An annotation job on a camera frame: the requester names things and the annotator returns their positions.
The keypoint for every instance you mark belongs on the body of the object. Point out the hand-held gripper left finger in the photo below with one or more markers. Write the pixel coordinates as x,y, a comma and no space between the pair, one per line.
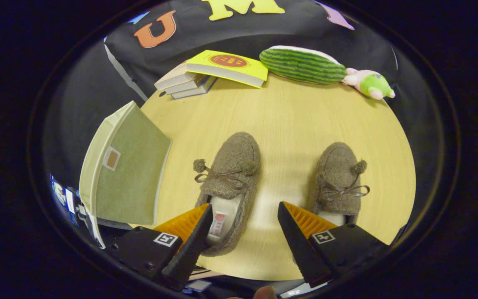
191,253

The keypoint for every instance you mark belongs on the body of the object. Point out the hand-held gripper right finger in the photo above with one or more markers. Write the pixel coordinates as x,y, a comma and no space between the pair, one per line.
299,249

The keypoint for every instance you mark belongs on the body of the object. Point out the brown fuzzy shoe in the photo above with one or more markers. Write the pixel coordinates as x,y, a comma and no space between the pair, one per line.
336,166
235,153

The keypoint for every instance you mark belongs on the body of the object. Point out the light green fabric storage box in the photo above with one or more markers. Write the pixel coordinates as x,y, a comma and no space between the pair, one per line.
133,174

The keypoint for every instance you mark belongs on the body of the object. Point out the beige cover book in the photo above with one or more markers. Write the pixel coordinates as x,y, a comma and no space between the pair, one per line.
172,78

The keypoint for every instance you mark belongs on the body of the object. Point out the pink and green plush toy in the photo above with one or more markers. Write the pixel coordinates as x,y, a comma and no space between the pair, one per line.
371,85

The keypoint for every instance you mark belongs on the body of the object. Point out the watermelon slice plush toy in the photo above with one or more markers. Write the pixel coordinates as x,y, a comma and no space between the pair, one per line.
301,64

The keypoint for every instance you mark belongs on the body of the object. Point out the yellow book with red emblem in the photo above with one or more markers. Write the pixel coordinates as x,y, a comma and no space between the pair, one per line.
226,62

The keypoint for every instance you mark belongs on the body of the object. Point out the black backdrop cloth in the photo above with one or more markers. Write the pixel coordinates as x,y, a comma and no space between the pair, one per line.
230,33

